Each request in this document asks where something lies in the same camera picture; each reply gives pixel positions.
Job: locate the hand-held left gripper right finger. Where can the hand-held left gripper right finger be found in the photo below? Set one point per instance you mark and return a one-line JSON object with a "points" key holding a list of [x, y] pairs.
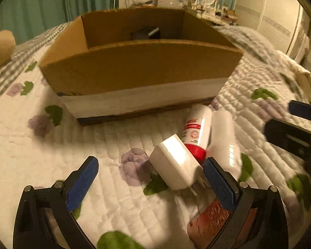
{"points": [[219, 185]]}

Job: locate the green curtain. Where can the green curtain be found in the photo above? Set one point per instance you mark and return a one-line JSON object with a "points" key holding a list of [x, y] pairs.
{"points": [[54, 2]]}

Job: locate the reddish brown packet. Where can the reddish brown packet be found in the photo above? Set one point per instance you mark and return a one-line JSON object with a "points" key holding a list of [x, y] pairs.
{"points": [[210, 223]]}

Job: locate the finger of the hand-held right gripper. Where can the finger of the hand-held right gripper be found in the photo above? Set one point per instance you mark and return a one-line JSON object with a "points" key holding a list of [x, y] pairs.
{"points": [[287, 134], [304, 111]]}

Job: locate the white bottle with red cap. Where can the white bottle with red cap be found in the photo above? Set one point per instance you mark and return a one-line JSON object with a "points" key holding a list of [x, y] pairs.
{"points": [[198, 127]]}

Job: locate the white floral quilt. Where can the white floral quilt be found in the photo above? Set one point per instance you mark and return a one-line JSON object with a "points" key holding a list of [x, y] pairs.
{"points": [[119, 147]]}

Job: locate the black object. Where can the black object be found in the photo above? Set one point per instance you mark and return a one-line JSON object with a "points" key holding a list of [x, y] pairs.
{"points": [[145, 33]]}

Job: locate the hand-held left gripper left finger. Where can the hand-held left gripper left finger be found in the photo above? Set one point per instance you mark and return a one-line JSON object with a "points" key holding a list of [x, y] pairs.
{"points": [[80, 184]]}

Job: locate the cluttered dresser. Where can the cluttered dresser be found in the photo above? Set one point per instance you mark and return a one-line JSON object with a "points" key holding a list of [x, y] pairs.
{"points": [[202, 7]]}

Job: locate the plain white bottle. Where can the plain white bottle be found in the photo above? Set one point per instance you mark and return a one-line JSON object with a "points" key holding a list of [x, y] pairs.
{"points": [[224, 137]]}

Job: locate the white charger adapter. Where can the white charger adapter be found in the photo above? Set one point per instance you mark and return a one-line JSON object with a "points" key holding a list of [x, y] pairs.
{"points": [[175, 160]]}

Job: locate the grey plaid blanket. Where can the grey plaid blanket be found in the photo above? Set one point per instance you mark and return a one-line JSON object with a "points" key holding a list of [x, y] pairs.
{"points": [[20, 54]]}

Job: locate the white wardrobe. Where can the white wardrobe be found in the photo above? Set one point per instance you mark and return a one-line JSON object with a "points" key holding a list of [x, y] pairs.
{"points": [[272, 13]]}

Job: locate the brown cardboard box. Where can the brown cardboard box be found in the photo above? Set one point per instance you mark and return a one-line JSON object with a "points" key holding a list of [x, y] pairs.
{"points": [[134, 67]]}

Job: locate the brown plush pillow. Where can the brown plush pillow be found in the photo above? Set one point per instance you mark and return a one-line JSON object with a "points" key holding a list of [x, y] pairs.
{"points": [[0, 48]]}

